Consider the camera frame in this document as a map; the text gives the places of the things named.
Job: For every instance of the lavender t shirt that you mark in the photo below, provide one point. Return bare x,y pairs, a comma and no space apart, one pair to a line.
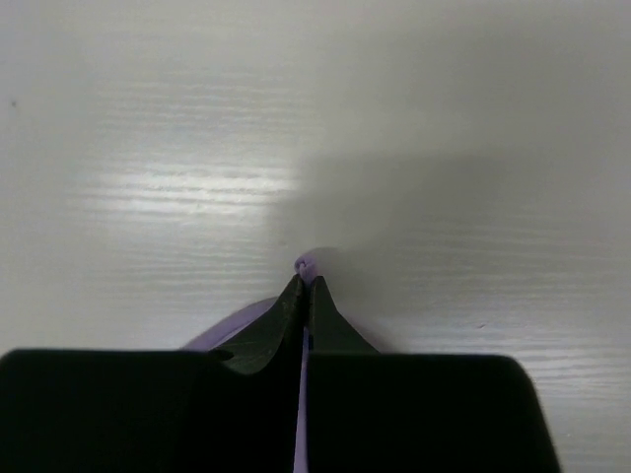
226,329

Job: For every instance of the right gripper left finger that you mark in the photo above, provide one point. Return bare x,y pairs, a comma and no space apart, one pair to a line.
230,407

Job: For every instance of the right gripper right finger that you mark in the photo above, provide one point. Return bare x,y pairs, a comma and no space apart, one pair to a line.
369,411

